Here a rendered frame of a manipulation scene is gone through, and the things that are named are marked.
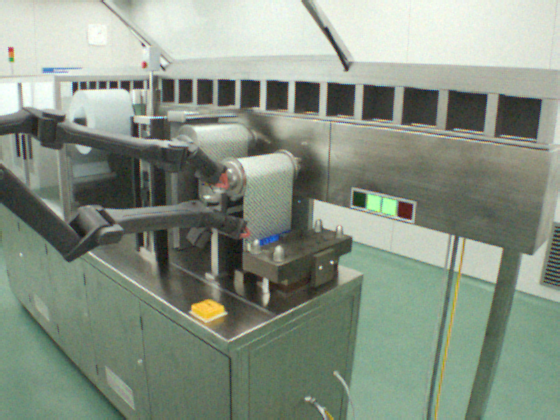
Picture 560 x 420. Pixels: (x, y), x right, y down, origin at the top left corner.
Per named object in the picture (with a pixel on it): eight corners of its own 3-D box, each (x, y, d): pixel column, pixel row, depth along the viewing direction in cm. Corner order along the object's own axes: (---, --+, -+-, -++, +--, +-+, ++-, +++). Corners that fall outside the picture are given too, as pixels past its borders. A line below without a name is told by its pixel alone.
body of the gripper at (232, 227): (240, 240, 146) (224, 233, 140) (219, 232, 152) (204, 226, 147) (247, 221, 146) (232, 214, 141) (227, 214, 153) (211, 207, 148)
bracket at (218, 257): (204, 276, 161) (202, 192, 152) (218, 271, 165) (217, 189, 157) (213, 280, 157) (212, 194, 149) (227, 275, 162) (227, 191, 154)
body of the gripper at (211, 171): (218, 185, 139) (204, 172, 134) (197, 178, 146) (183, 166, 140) (228, 168, 141) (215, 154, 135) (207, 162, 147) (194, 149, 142)
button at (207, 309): (191, 312, 135) (191, 305, 134) (209, 305, 140) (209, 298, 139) (206, 321, 130) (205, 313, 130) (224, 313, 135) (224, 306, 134)
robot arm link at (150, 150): (36, 146, 125) (38, 111, 121) (44, 140, 130) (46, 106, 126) (177, 178, 131) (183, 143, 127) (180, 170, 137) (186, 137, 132)
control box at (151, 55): (138, 71, 181) (138, 46, 178) (153, 71, 185) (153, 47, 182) (146, 70, 176) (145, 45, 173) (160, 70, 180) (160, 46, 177)
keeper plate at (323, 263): (310, 285, 153) (312, 255, 150) (328, 277, 161) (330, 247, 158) (316, 287, 152) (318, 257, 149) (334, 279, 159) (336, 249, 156)
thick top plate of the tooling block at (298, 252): (242, 268, 151) (242, 251, 149) (317, 240, 179) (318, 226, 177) (277, 283, 140) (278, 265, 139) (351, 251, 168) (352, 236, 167)
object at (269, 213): (243, 249, 155) (243, 196, 150) (289, 234, 172) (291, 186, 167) (244, 250, 155) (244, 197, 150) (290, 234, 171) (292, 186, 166)
